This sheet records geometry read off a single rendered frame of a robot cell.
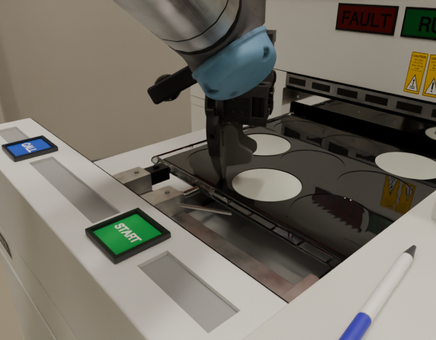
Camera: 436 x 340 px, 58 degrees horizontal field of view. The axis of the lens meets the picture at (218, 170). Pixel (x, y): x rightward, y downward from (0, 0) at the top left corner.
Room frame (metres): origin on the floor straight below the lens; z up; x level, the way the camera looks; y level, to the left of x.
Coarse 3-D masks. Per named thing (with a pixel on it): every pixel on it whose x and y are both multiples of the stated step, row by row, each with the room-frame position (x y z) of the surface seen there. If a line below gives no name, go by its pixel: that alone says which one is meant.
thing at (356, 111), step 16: (288, 96) 0.87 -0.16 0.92; (304, 96) 0.84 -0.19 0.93; (320, 96) 0.81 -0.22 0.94; (288, 112) 0.87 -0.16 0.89; (336, 112) 0.78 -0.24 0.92; (352, 112) 0.75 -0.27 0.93; (368, 112) 0.73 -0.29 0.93; (384, 112) 0.70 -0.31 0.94; (400, 128) 0.68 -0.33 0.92; (416, 128) 0.66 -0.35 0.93; (432, 128) 0.64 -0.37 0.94
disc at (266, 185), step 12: (240, 180) 0.51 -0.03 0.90; (252, 180) 0.51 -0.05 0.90; (264, 180) 0.51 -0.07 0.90; (276, 180) 0.51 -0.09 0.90; (288, 180) 0.51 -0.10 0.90; (240, 192) 0.48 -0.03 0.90; (252, 192) 0.48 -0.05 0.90; (264, 192) 0.48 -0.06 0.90; (276, 192) 0.48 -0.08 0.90; (288, 192) 0.48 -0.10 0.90
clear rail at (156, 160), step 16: (160, 160) 0.58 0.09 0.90; (176, 176) 0.54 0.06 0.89; (192, 176) 0.52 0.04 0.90; (208, 192) 0.48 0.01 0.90; (240, 208) 0.43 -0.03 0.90; (256, 224) 0.41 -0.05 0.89; (272, 224) 0.39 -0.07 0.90; (288, 240) 0.37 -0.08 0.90; (304, 240) 0.36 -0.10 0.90; (320, 256) 0.34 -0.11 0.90; (336, 256) 0.33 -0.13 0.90
